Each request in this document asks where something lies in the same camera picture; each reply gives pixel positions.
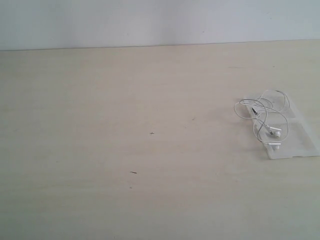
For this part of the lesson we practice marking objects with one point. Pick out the white wired earphones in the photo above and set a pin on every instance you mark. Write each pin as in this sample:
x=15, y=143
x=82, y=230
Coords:
x=260, y=109

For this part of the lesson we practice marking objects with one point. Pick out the clear plastic storage case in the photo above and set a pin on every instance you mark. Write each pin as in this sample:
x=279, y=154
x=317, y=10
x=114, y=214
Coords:
x=301, y=141

